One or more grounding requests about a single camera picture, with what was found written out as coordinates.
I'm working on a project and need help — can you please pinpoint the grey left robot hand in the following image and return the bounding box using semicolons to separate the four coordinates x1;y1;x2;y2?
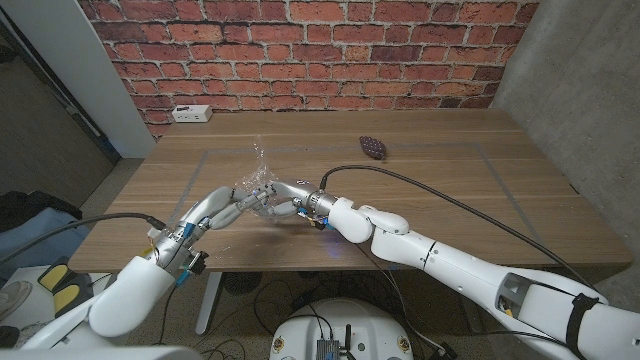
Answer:
186;185;274;232

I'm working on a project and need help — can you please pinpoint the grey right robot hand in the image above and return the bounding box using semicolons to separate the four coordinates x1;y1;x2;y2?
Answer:
253;179;322;218

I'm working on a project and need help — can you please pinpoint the clear plastic wrap sheet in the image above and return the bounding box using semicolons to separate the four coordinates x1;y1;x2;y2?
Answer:
234;134;301;222

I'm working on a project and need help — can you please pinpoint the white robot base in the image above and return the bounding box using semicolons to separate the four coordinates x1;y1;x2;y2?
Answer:
269;298;415;360

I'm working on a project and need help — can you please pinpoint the black round floor grille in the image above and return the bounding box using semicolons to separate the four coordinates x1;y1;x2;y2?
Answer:
222;271;264;296

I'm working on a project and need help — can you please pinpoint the white power outlet box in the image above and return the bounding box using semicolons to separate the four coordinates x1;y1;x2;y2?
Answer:
171;104;214;124

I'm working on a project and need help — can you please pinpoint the white table leg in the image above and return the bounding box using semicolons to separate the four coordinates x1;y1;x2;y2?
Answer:
194;271;224;336

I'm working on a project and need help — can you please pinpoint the red brick printed backdrop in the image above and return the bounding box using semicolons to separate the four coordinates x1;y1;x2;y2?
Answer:
77;0;541;140

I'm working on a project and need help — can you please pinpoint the yellow and black foot pedal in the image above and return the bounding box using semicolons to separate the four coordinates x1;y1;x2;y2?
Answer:
37;256;95;319

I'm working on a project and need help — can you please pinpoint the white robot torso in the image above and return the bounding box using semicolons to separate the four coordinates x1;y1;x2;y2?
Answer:
0;345;640;360

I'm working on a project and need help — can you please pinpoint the white floor board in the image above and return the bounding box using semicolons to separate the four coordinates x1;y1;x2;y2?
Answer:
0;267;116;350

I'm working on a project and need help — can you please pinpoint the grey table leg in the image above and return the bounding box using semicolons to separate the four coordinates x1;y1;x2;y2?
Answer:
457;292;484;335

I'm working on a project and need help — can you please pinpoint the white sneaker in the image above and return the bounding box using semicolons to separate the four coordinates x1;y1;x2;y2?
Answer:
0;280;34;321

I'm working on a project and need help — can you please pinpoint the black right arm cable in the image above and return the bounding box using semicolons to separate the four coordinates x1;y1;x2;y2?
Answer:
319;164;601;294

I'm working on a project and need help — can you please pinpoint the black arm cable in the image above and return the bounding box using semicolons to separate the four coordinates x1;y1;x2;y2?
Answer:
0;212;167;266
319;164;601;294

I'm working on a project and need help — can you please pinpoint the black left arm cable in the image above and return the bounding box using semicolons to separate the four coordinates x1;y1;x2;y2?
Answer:
0;212;167;266

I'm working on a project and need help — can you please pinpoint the black floor cable loop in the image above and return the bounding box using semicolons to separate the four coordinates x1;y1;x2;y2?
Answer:
252;278;321;342

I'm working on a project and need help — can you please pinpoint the white floor cable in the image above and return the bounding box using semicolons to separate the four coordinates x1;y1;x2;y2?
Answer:
387;269;446;354

